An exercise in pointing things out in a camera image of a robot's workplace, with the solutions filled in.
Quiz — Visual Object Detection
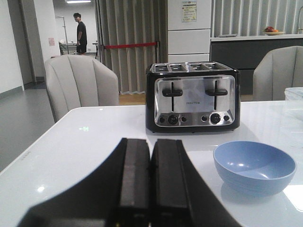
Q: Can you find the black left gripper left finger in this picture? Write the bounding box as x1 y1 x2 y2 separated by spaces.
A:
18 138 150 227

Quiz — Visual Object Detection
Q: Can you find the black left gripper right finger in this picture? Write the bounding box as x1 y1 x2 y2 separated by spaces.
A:
150 139 240 227

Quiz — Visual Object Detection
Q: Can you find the blue plastic bowl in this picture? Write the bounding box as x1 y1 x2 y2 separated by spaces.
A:
213 141 297 197

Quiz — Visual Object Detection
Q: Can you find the black chrome four-slot toaster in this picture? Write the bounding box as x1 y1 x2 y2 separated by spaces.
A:
145 61 241 133

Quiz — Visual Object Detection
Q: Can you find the beige chair on left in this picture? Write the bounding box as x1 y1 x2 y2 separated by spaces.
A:
45 54 119 122

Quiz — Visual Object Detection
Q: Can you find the beige chair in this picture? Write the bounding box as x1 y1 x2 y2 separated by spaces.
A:
253 46 303 101
45 54 119 122

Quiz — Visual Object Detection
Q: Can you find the red barrier belt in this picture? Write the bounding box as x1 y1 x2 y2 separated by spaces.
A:
101 42 158 49

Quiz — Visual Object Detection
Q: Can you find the clear plastic food container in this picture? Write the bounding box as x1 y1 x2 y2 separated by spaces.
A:
285 87 303 106

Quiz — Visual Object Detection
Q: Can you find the dark kitchen counter cabinet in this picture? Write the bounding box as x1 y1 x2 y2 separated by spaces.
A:
210 34 303 95

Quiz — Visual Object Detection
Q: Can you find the beige chair on right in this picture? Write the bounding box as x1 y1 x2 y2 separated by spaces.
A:
253 46 303 101

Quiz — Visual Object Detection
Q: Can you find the person in black clothes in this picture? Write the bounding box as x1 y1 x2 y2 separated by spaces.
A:
73 13 87 55

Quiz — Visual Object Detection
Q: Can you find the grey folding curtain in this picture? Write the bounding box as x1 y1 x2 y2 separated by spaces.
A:
94 0 168 93

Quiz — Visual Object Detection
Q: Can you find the white refrigerator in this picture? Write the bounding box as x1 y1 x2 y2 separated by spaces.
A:
167 0 212 63

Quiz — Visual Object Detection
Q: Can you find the fruit bowl on counter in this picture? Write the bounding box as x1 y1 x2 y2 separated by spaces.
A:
263 26 285 35

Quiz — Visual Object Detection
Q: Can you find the poster on refrigerator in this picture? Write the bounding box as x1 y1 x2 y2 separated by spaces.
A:
181 0 197 23

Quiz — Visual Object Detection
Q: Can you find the pink wall sign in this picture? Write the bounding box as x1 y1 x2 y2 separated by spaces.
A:
48 37 55 46

